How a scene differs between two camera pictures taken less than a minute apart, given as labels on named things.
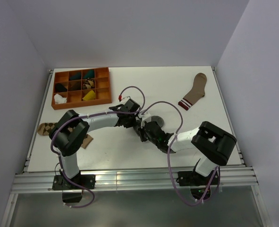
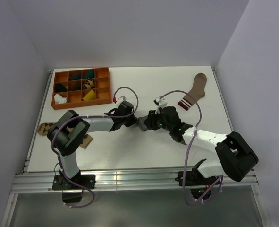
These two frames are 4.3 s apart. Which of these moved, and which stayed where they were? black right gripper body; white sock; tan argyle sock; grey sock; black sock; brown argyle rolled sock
Moved: grey sock; black right gripper body
Stayed: black sock; white sock; brown argyle rolled sock; tan argyle sock
